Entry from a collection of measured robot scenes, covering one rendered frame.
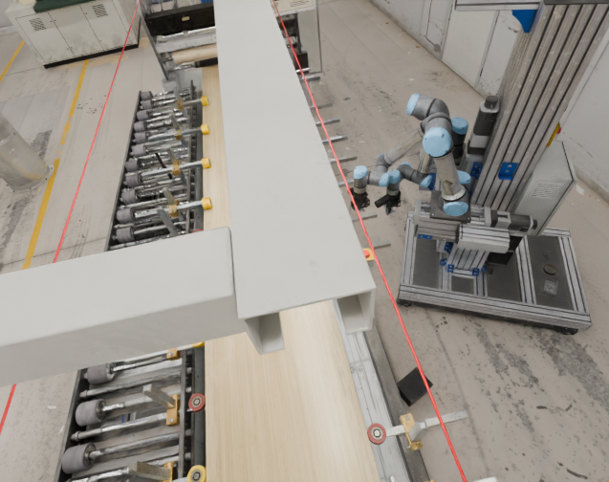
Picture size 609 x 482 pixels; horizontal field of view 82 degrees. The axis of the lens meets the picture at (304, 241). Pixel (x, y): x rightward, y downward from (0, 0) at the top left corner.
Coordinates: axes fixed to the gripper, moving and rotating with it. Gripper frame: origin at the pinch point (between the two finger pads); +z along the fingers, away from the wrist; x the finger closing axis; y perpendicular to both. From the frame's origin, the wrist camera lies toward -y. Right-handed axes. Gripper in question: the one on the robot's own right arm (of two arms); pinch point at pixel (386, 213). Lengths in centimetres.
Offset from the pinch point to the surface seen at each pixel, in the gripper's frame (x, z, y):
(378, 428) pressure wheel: -124, -8, -47
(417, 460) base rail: -136, 13, -32
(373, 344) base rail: -80, 13, -34
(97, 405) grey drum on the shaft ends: -84, -2, -180
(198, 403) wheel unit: -96, -8, -126
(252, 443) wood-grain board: -118, -7, -102
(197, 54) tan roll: 250, -23, -122
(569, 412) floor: -126, 83, 84
